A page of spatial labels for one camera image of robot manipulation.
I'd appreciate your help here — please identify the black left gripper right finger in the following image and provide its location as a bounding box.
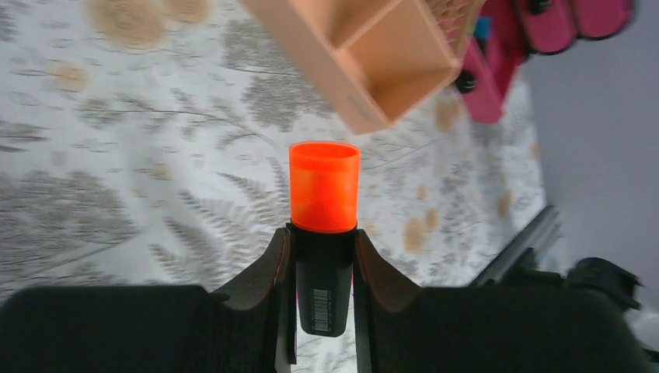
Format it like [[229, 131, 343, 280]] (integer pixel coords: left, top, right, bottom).
[[354, 231, 651, 372]]

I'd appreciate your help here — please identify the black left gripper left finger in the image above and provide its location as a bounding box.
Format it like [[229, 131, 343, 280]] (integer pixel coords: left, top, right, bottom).
[[1, 228, 296, 372]]

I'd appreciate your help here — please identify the orange cap black highlighter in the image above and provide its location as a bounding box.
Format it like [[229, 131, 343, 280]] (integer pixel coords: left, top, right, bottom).
[[289, 141, 361, 337]]

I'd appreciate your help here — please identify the blue cap black highlighter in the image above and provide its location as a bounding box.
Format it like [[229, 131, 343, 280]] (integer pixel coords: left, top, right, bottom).
[[473, 16, 492, 40]]

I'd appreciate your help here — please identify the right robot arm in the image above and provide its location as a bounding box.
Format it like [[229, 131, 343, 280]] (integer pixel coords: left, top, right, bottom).
[[485, 247, 658, 372]]

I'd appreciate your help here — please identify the floral tablecloth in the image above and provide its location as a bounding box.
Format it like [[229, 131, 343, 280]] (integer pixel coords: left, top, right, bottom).
[[1, 1, 545, 299]]

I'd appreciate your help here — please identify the peach plastic file organizer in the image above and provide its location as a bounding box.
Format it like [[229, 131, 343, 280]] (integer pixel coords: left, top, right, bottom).
[[244, 0, 483, 134]]

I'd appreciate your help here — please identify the black pink drawer unit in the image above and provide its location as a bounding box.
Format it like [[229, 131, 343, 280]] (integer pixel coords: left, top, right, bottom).
[[510, 0, 637, 55]]

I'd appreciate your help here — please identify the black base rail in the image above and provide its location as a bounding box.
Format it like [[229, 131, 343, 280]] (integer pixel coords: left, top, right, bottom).
[[469, 205, 561, 286]]

